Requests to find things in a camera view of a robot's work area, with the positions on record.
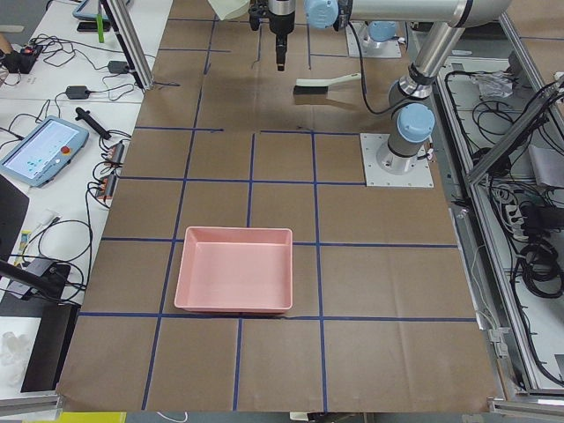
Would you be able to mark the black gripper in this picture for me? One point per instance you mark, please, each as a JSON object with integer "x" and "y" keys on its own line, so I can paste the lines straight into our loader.
{"x": 279, "y": 23}

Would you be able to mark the white hand brush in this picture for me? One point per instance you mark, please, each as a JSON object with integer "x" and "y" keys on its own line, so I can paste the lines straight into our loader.
{"x": 321, "y": 85}

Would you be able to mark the pale green dustpan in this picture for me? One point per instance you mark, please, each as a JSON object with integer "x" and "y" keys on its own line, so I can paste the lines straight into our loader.
{"x": 229, "y": 9}

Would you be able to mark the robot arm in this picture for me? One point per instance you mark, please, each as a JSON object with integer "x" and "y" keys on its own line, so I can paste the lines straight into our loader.
{"x": 413, "y": 122}
{"x": 381, "y": 39}

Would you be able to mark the pink plastic bin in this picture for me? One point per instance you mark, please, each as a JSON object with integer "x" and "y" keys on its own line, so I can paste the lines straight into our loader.
{"x": 236, "y": 270}

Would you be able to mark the black power adapter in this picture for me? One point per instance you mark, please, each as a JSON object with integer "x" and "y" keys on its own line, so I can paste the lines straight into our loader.
{"x": 77, "y": 92}

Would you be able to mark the blue teach pendant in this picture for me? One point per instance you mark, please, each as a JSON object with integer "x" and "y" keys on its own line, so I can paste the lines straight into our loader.
{"x": 40, "y": 156}

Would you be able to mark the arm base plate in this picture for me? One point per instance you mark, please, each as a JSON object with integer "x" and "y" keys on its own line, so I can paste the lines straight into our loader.
{"x": 384, "y": 169}
{"x": 356, "y": 39}

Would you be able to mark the aluminium frame post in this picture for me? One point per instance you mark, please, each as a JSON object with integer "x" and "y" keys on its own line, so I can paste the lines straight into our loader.
{"x": 125, "y": 32}

